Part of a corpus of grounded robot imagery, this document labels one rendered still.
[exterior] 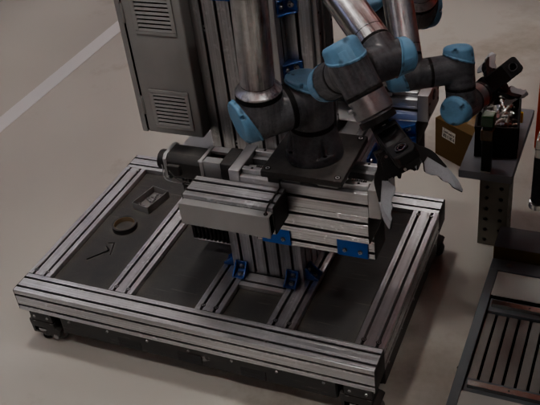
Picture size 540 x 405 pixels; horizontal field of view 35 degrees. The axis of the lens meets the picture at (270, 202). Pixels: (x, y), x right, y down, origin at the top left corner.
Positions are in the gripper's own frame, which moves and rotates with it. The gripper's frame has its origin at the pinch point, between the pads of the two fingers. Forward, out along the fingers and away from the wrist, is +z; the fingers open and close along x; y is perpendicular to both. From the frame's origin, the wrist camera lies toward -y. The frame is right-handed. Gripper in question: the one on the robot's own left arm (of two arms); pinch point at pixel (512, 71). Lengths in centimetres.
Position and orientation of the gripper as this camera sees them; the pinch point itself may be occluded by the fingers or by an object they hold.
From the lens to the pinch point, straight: 245.7
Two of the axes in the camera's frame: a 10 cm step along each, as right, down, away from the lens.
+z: 5.8, -3.7, 7.2
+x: 6.2, 7.8, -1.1
